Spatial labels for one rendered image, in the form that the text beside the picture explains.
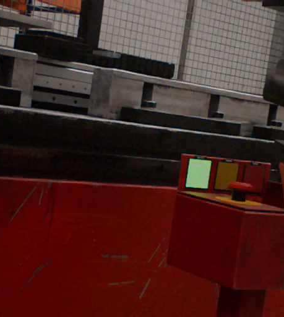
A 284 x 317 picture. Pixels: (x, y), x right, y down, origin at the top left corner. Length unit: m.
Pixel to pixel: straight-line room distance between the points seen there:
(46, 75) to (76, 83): 0.08
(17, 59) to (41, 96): 0.36
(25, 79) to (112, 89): 0.20
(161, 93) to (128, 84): 0.10
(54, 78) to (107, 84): 0.25
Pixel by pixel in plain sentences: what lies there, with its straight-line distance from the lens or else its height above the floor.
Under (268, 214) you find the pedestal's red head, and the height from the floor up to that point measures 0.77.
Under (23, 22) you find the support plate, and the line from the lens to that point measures 1.14.
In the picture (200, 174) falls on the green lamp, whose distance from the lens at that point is 1.35.
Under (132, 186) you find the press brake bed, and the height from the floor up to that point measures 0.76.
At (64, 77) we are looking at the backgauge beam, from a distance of 1.82.
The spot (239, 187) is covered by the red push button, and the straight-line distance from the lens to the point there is 1.28.
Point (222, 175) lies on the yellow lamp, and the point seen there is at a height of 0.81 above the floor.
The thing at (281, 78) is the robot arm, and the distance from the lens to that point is 1.33.
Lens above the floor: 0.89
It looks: 3 degrees down
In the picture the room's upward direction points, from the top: 8 degrees clockwise
